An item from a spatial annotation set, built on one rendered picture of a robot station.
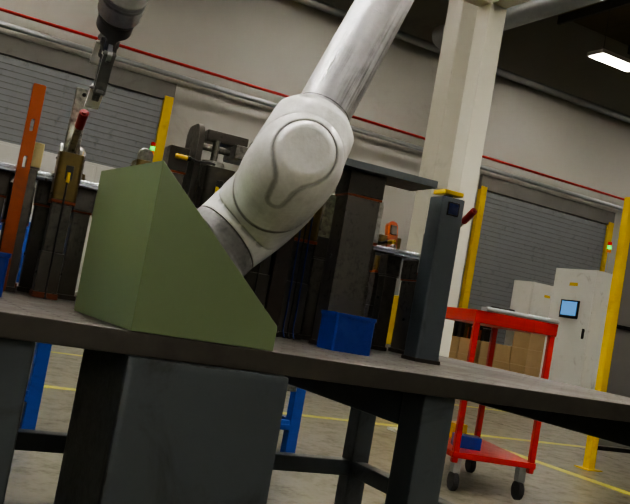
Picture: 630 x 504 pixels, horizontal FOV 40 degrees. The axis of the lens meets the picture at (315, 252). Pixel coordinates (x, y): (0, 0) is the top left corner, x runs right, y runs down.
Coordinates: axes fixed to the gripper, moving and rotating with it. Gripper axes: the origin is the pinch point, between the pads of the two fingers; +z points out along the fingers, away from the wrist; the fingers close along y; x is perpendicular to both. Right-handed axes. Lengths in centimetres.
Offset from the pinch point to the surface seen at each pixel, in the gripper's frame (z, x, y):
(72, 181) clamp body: 24.3, -1.2, -9.8
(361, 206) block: 6, -69, -13
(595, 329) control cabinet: 624, -810, 409
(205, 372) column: -16, -21, -76
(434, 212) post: 7, -92, -8
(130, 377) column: -15, -8, -79
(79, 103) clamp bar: 16.4, 0.4, 7.9
